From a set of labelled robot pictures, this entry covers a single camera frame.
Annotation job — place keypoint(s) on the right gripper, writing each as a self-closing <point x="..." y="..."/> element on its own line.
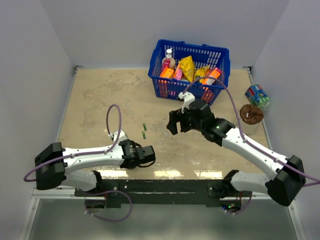
<point x="176" y="116"/>

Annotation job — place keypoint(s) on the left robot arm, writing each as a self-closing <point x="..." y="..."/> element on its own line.
<point x="68" y="171"/>

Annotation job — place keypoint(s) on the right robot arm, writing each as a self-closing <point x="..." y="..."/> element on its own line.
<point x="281" y="177"/>

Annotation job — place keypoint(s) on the orange pink box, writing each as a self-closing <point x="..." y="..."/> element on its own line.
<point x="167" y="73"/>

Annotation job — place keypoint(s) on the blue plastic basket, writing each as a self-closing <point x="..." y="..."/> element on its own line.
<point x="202" y="55"/>

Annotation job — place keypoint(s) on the yellow green bag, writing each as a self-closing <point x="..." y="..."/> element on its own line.
<point x="201" y="72"/>

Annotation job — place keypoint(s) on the yellow snack bag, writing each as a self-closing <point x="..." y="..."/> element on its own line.
<point x="188" y="67"/>

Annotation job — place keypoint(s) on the white pump bottle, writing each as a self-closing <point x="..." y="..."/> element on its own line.
<point x="168" y="60"/>

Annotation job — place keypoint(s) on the orange carton box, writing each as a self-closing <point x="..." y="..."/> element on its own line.
<point x="212" y="76"/>

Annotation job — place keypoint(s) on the brown lidded white cup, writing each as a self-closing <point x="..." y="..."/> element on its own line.
<point x="250" y="114"/>

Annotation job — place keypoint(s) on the blue green sponge pack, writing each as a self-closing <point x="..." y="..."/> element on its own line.
<point x="257" y="96"/>

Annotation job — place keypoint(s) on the black base frame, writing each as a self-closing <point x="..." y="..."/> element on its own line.
<point x="165" y="192"/>

